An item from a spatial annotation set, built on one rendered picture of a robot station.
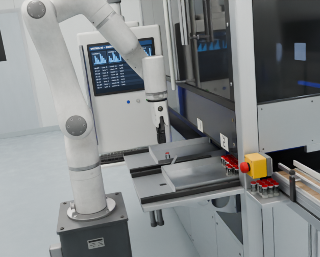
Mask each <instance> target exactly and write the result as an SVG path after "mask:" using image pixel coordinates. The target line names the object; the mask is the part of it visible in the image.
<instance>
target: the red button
mask: <svg viewBox="0 0 320 257"><path fill-rule="evenodd" d="M240 170H241V172H242V173H248V171H249V167H248V164H247V162H242V163H240Z"/></svg>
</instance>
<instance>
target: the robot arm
mask: <svg viewBox="0 0 320 257"><path fill-rule="evenodd" d="M21 12H22V16H23V19H24V22H25V25H26V27H27V30H28V32H29V34H30V37H31V39H32V41H33V43H34V45H35V48H36V50H37V52H38V54H39V57H40V60H41V63H42V66H43V68H44V71H45V74H46V77H47V80H48V83H49V86H50V89H51V93H52V97H53V102H54V106H55V110H56V115H57V120H58V124H59V127H60V130H61V131H62V133H63V134H64V141H65V151H66V158H67V164H68V170H69V176H70V181H71V187H72V192H73V198H74V203H71V202H70V207H69V209H68V210H67V216H68V218H69V219H71V220H73V221H78V222H88V221H94V220H98V219H101V218H104V217H106V216H108V215H110V214H111V213H112V212H113V211H114V210H115V208H116V203H115V201H114V200H113V199H111V198H108V197H107V196H105V189H104V183H103V177H102V170H101V164H100V157H99V150H98V146H97V140H96V133H95V127H94V120H93V114H92V111H91V109H90V107H89V106H88V105H87V103H86V101H85V98H84V96H83V93H82V90H81V88H80V85H79V82H78V79H77V76H76V72H75V69H74V67H73V64H72V61H71V58H70V55H69V52H68V49H67V46H66V43H65V40H64V37H63V35H62V32H61V29H60V27H59V23H60V22H63V21H65V20H67V19H69V18H71V17H73V16H76V15H79V14H83V15H84V16H85V17H86V18H87V19H88V20H89V21H90V22H91V23H92V24H93V26H94V27H95V28H96V29H97V30H98V31H99V32H100V33H101V34H102V36H103V37H104V38H105V39H106V40H107V41H108V42H109V43H110V44H111V45H112V46H113V47H114V48H115V49H116V51H117V52H118V53H119V54H120V55H121V57H122V58H123V59H124V60H125V61H126V62H127V63H128V65H129V66H130V67H131V68H132V69H133V70H134V71H135V72H136V73H137V74H138V75H139V76H140V77H141V78H142V79H143V80H144V88H145V97H146V99H147V101H148V102H150V103H151V113H152V120H153V124H154V125H155V126H156V131H157V142H158V144H162V143H166V136H165V126H164V124H165V125H167V126H169V121H168V114H167V107H166V102H165V101H166V100H167V97H168V93H167V83H166V73H165V64H164V56H162V55H153V56H148V55H147V54H146V52H145V51H144V49H143V48H142V47H141V45H140V43H139V41H138V39H137V37H136V36H135V34H134V33H133V32H132V31H131V30H130V28H129V27H128V26H127V25H126V24H125V22H124V21H123V20H122V19H121V18H120V16H119V15H118V14H117V13H116V12H115V11H114V10H113V8H112V7H111V6H110V5H109V4H108V3H107V1H106V0H25V1H24V2H23V4H22V7H21Z"/></svg>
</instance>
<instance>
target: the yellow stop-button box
mask: <svg viewBox="0 0 320 257"><path fill-rule="evenodd" d="M244 161H245V162H247V164H248V167H249V171H248V173H247V174H248V175H249V176H250V177H252V178H253V179H256V178H261V177H266V176H271V175H272V163H271V157H270V156H268V155H266V154H265V153H263V152H258V153H252V154H248V155H244Z"/></svg>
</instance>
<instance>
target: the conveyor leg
mask: <svg viewBox="0 0 320 257"><path fill-rule="evenodd" d="M308 256H309V257H320V231H318V230H317V229H316V228H315V227H313V226H312V225H311V224H310V223H308Z"/></svg>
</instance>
